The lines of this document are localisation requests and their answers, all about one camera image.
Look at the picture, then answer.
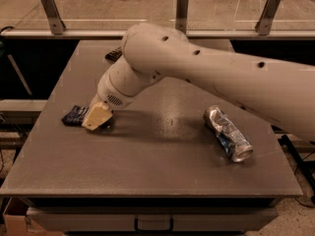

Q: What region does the right metal rail bracket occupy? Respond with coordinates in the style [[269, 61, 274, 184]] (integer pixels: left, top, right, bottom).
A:
[[255, 0, 282, 35]]

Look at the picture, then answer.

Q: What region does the middle metal rail bracket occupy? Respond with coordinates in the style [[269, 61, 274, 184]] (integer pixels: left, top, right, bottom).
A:
[[175, 0, 189, 33]]

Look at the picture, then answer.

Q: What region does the metal rail bracket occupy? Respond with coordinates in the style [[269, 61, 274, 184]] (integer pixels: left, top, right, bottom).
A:
[[175, 0, 189, 33], [40, 0, 66, 35], [255, 0, 282, 35]]

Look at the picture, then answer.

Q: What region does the blue rxbar blueberry wrapper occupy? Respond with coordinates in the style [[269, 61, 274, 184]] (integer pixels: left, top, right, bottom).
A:
[[61, 104, 112, 130]]

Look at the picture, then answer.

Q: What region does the black stand leg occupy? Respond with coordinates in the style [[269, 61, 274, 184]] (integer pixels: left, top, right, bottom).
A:
[[279, 135, 315, 205]]

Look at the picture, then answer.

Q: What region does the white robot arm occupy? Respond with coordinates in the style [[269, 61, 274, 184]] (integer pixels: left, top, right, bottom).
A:
[[83, 23, 315, 143]]

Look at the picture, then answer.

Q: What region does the horizontal metal rail beam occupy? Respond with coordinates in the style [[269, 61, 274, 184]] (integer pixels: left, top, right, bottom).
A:
[[1, 29, 315, 40]]

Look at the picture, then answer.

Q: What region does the crushed silver blue can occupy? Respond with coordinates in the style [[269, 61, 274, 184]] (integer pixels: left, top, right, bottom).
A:
[[203, 105, 253, 163]]

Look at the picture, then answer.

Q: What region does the cardboard box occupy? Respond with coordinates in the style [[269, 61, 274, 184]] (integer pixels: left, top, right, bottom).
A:
[[3, 198, 63, 236]]

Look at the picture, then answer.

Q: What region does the grey drawer with handle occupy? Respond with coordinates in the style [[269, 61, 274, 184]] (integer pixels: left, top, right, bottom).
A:
[[27, 207, 278, 233]]

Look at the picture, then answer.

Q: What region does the left metal rail bracket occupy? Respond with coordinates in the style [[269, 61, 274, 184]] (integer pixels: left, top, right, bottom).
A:
[[40, 0, 66, 35]]

